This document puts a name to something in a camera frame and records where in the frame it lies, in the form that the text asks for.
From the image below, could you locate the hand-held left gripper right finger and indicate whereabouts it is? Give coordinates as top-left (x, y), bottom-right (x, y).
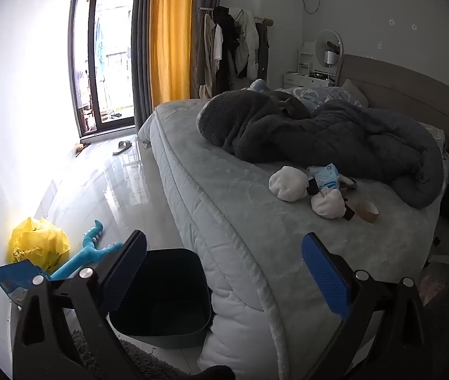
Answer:
top-left (302, 232), bottom-right (428, 380)

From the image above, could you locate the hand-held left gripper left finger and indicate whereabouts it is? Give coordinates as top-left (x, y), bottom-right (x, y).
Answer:
top-left (11, 230), bottom-right (148, 380)

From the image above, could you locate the dark teal trash bin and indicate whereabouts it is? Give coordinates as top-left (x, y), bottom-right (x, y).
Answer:
top-left (109, 248), bottom-right (213, 350)

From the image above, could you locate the blue forked plush toy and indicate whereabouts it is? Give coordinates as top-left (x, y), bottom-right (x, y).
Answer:
top-left (48, 219), bottom-right (124, 282)

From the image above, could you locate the brown cardboard tape roll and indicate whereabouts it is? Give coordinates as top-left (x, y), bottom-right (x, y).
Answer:
top-left (353, 200), bottom-right (379, 223)

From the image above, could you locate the crumpled yellow plastic bag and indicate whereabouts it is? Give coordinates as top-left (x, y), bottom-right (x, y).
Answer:
top-left (8, 217), bottom-right (70, 272)

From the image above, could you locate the grey shaggy rug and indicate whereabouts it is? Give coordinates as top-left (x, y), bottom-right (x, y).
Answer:
top-left (70, 326), bottom-right (209, 380)

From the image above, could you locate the blue and white wrapper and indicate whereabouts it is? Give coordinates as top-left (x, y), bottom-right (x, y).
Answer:
top-left (309, 163), bottom-right (342, 196)

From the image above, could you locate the blue snack packet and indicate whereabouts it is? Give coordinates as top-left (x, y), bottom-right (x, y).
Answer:
top-left (0, 259), bottom-right (51, 305)

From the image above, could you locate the light grey quilted mattress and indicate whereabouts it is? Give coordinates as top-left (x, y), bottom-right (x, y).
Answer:
top-left (137, 99), bottom-right (449, 380)

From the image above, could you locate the dark grey fleece blanket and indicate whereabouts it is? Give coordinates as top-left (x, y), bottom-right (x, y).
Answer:
top-left (196, 90), bottom-right (445, 209)

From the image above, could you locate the dark brown cloth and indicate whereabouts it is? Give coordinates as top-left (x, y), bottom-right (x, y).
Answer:
top-left (272, 91), bottom-right (309, 119)

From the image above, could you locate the blue floral pillow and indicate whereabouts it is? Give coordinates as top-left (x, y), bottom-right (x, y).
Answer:
top-left (284, 86), bottom-right (363, 108)

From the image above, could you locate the beige pillow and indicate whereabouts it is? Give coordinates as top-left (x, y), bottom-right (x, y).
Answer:
top-left (341, 79), bottom-right (369, 107)

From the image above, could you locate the white dressing table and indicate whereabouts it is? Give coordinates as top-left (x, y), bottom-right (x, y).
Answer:
top-left (283, 41), bottom-right (337, 90)

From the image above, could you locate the dark framed glass door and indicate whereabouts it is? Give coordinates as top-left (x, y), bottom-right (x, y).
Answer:
top-left (68, 0), bottom-right (138, 137)

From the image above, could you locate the beige bed headboard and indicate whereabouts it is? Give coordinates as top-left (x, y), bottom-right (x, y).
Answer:
top-left (337, 54), bottom-right (449, 151)

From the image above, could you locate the beige hanging robe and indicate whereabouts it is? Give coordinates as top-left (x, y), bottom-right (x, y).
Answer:
top-left (198, 14), bottom-right (217, 99)

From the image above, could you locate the dark grey hanging vest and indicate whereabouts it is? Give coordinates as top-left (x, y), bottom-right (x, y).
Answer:
top-left (254, 22), bottom-right (271, 80)

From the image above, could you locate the round white mirror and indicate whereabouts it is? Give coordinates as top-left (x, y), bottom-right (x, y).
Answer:
top-left (315, 29), bottom-right (344, 68)

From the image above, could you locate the black hanging jacket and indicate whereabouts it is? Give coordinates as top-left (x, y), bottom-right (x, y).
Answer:
top-left (212, 6), bottom-right (246, 92)

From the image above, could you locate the white hanging shirt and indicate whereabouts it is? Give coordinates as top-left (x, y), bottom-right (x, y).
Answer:
top-left (213, 24), bottom-right (225, 63)

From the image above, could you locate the yellow curtain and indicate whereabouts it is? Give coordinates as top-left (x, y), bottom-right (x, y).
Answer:
top-left (150, 0), bottom-right (195, 107)

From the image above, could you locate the white hanging jacket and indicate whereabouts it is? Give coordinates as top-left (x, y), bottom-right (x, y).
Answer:
top-left (230, 8), bottom-right (260, 80)

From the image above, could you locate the clothes rack rail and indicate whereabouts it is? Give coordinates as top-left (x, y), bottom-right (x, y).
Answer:
top-left (198, 6), bottom-right (274, 25)

